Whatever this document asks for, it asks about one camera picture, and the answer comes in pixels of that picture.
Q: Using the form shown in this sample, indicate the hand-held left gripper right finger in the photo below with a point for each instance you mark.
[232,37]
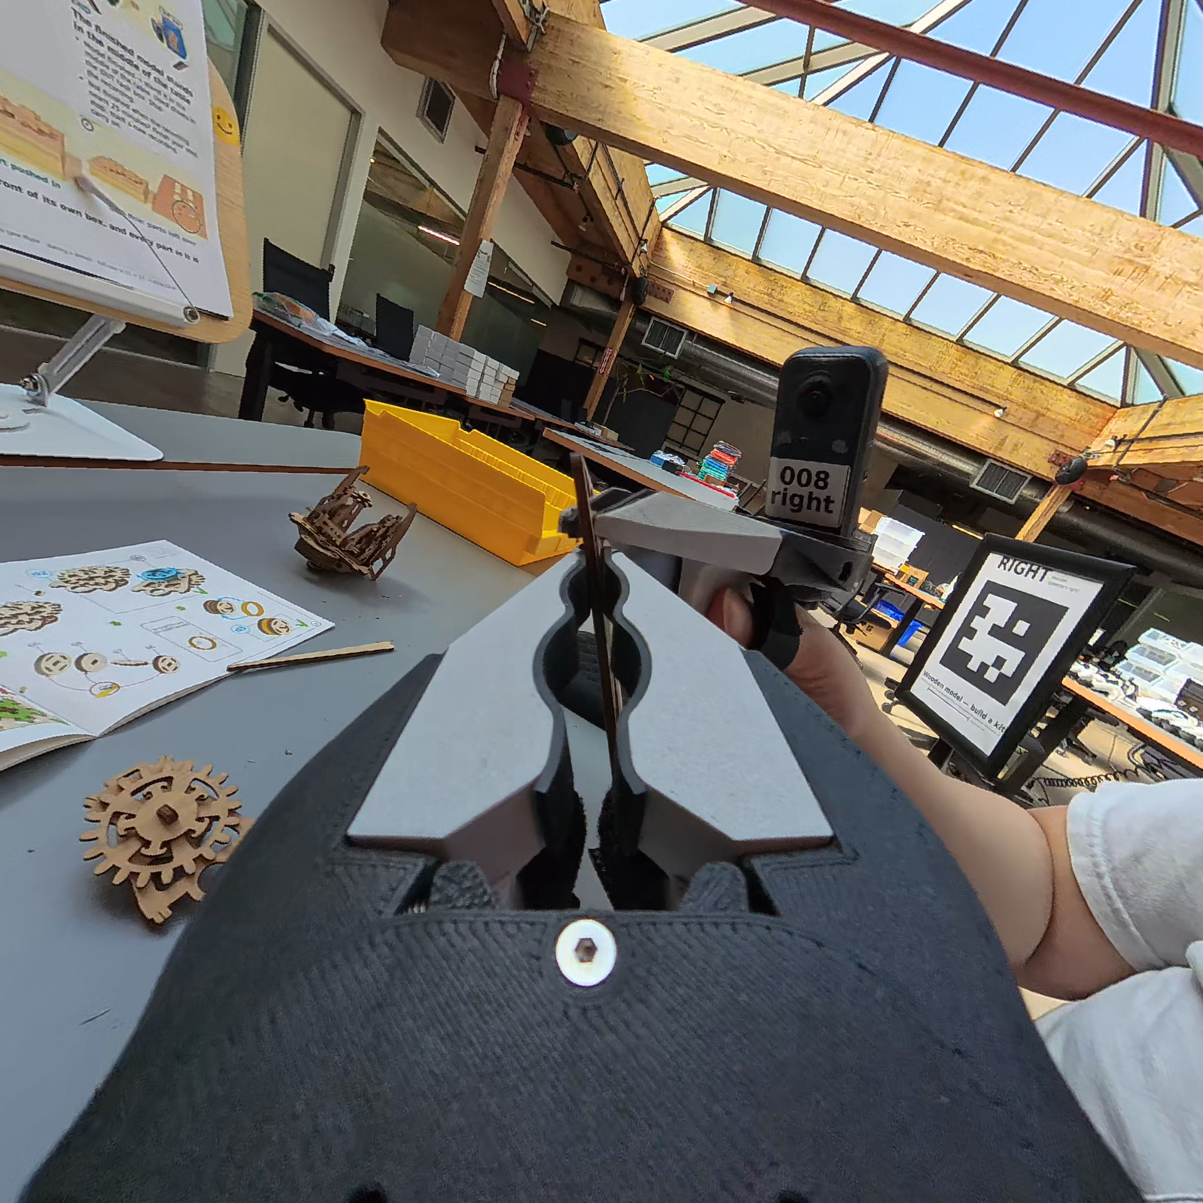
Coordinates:
[715,753]

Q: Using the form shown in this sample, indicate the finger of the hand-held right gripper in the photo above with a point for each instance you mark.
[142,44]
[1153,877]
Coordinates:
[695,541]

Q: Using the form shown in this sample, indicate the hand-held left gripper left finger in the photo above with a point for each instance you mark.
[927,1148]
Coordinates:
[451,753]

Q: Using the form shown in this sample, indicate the laser-cut plywood sheet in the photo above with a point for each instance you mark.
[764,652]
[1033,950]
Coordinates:
[597,611]

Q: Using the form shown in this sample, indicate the person's right forearm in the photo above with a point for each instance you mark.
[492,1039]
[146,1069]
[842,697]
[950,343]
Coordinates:
[987,846]

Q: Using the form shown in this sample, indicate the person's right hand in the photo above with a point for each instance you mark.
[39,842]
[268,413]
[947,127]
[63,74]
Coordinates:
[837,687]

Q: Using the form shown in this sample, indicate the stack of colourful bins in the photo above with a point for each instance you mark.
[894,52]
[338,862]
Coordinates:
[719,463]

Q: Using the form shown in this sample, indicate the grey work table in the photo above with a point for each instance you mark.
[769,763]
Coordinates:
[639,461]

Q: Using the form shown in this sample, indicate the tapered wooden stick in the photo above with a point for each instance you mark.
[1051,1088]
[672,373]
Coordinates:
[310,655]

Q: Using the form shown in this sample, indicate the dark wooden mechanical model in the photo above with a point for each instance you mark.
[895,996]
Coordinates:
[343,536]

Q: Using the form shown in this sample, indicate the yellow plastic bin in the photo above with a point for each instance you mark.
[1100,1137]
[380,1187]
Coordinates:
[451,489]

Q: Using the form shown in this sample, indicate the black framed marker sign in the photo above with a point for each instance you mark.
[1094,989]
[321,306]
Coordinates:
[1016,640]

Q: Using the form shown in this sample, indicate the wooden gear assembly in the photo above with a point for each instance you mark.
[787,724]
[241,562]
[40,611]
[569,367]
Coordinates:
[165,814]

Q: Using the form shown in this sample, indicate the stack of white boxes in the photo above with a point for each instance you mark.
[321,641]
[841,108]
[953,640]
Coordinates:
[460,363]

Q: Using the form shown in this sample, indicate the long wooden table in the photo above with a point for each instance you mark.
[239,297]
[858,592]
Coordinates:
[376,360]

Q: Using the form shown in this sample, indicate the black mesh chair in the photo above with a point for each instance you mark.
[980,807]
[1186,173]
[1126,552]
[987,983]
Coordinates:
[394,325]
[297,283]

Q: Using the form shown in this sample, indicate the illustrated instruction booklet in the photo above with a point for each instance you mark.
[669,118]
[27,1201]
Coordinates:
[56,695]

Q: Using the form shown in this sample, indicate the group of clear plastic containers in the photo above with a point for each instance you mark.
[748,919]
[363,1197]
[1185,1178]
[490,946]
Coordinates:
[1156,668]

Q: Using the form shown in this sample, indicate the white metal stand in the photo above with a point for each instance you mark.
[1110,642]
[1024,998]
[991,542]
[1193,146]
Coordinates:
[75,433]

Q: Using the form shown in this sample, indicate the person's white shirt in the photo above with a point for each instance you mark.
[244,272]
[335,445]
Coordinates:
[1127,1081]

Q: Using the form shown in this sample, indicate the wooden display board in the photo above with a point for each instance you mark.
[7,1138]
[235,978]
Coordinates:
[231,236]

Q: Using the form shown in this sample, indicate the instruction poster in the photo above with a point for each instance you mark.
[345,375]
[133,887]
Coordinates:
[113,141]

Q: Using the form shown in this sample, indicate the wall air vent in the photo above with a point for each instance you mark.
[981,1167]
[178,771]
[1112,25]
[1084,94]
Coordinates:
[665,339]
[1001,482]

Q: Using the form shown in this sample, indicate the wooden support post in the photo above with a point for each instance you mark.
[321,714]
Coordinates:
[484,207]

